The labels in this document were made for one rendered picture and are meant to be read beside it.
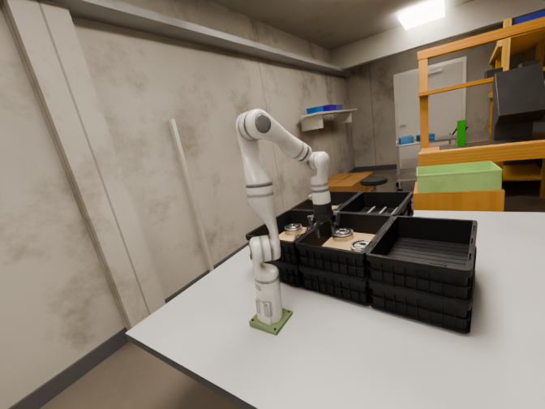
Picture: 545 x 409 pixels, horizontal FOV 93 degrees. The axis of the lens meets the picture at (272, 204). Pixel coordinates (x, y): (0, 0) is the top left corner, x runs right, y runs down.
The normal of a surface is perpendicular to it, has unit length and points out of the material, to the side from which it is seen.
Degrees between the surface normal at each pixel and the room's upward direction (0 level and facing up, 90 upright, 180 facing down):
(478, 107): 90
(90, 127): 90
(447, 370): 0
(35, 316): 90
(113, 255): 90
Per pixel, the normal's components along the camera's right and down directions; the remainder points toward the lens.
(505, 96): -0.51, -0.29
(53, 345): 0.82, 0.00
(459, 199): -0.50, 0.31
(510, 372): -0.18, -0.95
